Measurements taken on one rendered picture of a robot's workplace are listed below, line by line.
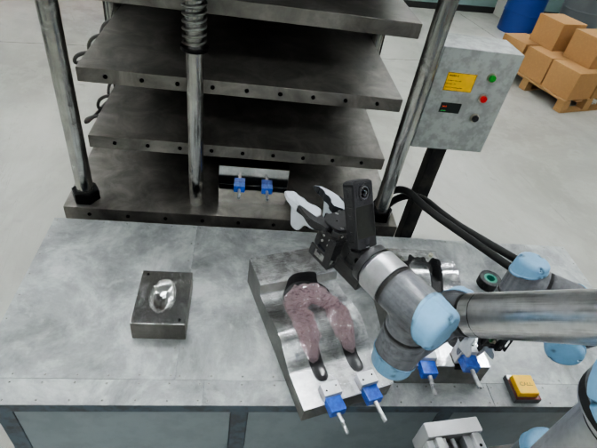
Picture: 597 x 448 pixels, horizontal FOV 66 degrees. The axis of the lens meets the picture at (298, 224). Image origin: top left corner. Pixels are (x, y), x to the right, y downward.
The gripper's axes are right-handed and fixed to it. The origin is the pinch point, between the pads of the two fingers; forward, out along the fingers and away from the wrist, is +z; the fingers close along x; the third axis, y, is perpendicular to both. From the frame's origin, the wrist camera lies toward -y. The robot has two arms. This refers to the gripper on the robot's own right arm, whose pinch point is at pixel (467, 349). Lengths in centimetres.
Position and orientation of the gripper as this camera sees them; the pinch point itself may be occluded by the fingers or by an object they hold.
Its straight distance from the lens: 139.9
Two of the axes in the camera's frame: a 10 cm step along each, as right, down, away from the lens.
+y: 0.8, 6.0, -7.9
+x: 9.8, 1.1, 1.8
